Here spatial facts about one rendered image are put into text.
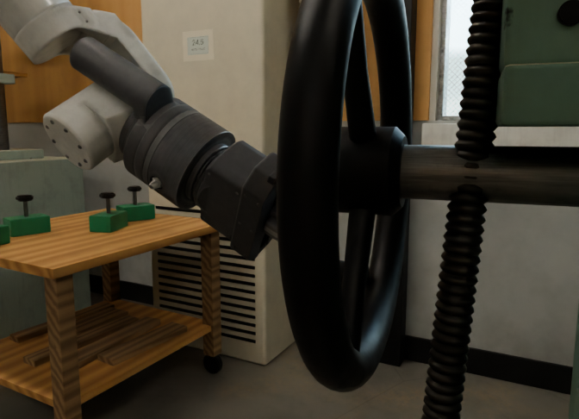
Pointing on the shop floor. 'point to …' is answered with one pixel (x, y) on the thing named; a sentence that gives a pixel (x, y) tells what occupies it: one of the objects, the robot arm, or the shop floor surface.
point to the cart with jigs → (106, 324)
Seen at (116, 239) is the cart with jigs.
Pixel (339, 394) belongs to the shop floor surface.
